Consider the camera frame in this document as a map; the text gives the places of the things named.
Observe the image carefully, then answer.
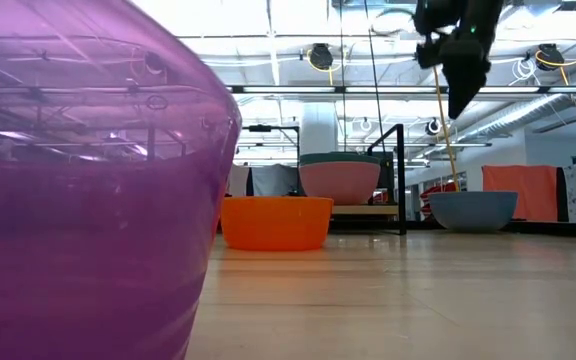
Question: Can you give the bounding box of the purple translucent bowl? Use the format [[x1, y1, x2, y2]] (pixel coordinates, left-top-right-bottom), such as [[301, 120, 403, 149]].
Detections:
[[0, 0, 243, 360]]

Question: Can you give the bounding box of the grey hanging cloth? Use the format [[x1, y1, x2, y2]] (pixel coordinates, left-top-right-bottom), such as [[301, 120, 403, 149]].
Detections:
[[250, 164, 300, 197]]

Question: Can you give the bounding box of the white column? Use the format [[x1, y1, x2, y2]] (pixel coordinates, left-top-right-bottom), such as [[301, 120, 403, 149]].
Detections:
[[300, 102, 338, 156]]

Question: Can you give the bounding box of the black hanging cable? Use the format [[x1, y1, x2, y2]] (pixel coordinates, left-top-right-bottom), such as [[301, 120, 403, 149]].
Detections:
[[364, 0, 388, 151]]

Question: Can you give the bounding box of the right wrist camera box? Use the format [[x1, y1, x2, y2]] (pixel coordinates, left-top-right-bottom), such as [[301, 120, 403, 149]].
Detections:
[[415, 42, 443, 70]]

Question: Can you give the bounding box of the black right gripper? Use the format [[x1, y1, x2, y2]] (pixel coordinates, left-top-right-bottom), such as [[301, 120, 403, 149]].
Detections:
[[437, 34, 493, 120]]

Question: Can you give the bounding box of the blue opaque bowl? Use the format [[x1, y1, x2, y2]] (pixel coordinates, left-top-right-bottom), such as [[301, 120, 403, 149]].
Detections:
[[428, 190, 519, 232]]

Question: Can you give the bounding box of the orange hanging cloth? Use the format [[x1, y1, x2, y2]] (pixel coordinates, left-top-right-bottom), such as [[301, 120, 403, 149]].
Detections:
[[481, 164, 559, 222]]

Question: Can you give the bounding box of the yellow hanging cable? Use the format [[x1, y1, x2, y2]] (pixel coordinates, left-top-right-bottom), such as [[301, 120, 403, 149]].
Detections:
[[431, 65, 462, 192]]

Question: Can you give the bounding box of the wooden shelf with black frame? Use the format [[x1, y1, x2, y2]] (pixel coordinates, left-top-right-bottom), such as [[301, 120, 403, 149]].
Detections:
[[237, 123, 408, 236]]

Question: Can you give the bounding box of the orange translucent bowl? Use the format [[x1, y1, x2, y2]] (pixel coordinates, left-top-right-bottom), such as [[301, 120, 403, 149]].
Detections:
[[219, 195, 335, 252]]

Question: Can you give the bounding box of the pink opaque bowl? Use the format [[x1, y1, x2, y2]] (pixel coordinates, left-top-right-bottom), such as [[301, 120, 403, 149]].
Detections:
[[298, 160, 382, 206]]

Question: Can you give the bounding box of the black metal rig frame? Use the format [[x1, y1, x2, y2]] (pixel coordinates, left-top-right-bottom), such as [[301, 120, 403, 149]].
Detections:
[[327, 219, 576, 240]]

